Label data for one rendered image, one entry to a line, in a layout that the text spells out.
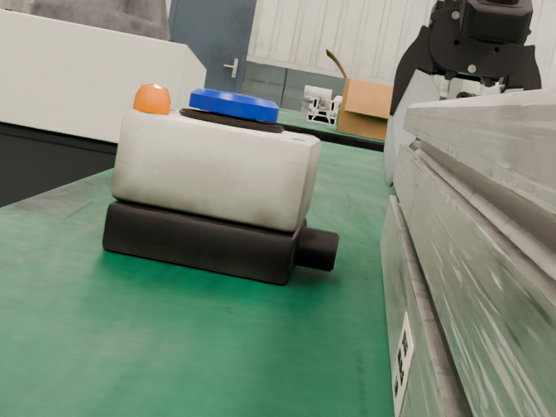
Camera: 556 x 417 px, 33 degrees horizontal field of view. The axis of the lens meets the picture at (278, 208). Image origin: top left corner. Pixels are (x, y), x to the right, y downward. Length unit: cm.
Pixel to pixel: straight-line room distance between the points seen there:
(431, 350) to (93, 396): 8
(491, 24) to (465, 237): 49
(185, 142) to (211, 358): 14
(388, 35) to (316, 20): 88
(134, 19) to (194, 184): 63
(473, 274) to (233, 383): 12
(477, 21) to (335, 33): 1083
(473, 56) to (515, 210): 55
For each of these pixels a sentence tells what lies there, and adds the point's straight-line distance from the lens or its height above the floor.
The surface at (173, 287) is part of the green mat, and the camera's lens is 35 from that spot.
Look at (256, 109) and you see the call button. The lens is 41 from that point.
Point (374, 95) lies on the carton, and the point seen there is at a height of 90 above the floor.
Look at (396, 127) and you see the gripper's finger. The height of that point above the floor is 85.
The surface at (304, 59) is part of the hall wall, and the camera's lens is 1145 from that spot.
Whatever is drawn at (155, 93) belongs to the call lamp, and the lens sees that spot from 39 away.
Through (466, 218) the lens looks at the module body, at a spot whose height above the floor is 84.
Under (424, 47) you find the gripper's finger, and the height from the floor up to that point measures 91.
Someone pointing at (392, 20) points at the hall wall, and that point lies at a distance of 1152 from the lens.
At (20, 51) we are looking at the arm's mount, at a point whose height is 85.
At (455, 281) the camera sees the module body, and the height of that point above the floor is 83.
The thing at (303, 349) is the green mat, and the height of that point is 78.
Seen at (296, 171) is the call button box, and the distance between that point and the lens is 38.
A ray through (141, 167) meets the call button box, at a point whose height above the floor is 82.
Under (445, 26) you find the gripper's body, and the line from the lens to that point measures 74.
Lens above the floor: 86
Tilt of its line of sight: 7 degrees down
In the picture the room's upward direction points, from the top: 10 degrees clockwise
